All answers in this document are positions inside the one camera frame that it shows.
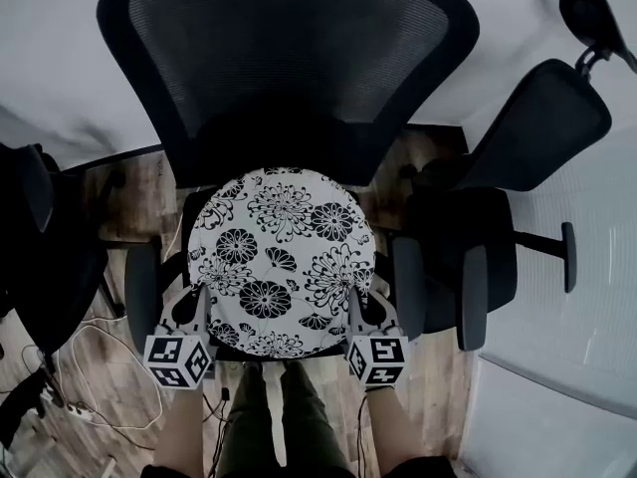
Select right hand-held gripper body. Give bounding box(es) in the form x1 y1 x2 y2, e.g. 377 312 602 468
345 334 412 391

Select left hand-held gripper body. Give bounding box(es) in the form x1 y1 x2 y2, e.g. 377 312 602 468
141 331 216 392

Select round floral cushion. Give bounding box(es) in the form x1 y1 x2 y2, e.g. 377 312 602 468
186 166 377 360

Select black mesh office chair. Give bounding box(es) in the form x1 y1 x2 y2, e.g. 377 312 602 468
0 140 128 362
96 0 482 365

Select person's right forearm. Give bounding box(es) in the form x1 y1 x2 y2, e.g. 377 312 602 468
364 387 418 473

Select person's left forearm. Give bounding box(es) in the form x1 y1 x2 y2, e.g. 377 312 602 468
150 387 206 478

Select black chair with tilted headrest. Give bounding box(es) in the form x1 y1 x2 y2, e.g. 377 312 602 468
405 0 637 353

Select person's black shirt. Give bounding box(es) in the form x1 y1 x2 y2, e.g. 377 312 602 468
142 454 455 478

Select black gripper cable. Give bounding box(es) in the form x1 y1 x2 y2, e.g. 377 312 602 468
202 384 236 475
354 389 373 475

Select long white floor cable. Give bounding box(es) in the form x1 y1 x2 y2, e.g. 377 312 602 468
68 186 186 435

